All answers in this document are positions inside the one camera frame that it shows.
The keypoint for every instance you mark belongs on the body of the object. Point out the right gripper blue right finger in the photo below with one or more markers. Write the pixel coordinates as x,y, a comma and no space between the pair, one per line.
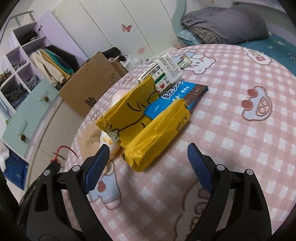
236,210

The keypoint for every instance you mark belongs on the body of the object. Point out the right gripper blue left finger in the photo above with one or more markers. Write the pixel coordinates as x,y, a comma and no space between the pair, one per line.
56,206

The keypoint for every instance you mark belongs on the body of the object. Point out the yellow cartoon snack box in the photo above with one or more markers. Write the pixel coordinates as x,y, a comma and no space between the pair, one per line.
142,138

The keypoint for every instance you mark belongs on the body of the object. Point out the blue snack wrapper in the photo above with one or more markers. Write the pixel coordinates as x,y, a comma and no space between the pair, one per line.
190,92

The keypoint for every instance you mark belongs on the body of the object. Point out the blue plastic package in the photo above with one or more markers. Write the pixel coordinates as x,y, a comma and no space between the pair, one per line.
16,170

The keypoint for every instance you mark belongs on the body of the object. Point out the beige lower cabinet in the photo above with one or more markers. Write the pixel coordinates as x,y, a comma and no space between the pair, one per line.
57,127

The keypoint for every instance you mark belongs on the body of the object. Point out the beige cloth scrap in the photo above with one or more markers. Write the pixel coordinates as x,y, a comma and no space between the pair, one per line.
89,142

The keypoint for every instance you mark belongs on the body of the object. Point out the teal drawer unit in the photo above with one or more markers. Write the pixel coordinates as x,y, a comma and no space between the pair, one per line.
24,122

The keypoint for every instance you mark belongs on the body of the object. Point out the pink checkered tablecloth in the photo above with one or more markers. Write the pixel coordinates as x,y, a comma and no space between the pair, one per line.
245,120

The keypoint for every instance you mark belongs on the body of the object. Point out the tall brown cardboard box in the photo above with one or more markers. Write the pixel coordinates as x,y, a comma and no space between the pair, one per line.
92,80

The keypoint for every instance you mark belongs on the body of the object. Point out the hanging beige jacket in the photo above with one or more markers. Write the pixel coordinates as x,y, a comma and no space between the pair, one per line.
45,65

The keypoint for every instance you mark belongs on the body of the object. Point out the white medicine box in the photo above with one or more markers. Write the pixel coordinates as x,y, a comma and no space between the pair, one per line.
164,71

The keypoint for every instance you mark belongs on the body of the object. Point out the purple open shelf wardrobe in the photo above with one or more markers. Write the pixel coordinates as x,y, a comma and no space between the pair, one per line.
35,78

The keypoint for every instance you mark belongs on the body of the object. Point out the white plastic bag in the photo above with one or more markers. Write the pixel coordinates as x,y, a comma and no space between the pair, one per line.
131,62

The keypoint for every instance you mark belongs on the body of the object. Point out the teal bed mattress cover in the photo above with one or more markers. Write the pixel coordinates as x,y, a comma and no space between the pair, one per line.
275,47

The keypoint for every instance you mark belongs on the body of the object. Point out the checked pillow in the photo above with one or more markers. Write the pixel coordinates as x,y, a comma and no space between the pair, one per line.
197,36

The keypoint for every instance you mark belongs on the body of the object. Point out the grey folded duvet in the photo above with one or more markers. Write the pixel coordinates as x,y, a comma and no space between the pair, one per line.
234,25

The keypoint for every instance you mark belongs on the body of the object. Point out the white sliding wardrobe doors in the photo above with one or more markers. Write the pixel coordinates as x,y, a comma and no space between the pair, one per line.
137,28

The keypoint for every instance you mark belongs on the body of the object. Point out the grey metal stair handrail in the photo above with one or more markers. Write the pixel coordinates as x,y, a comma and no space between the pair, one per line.
16,18

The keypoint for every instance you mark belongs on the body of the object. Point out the teal bunk bed frame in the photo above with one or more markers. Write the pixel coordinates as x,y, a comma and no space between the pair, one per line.
180,11

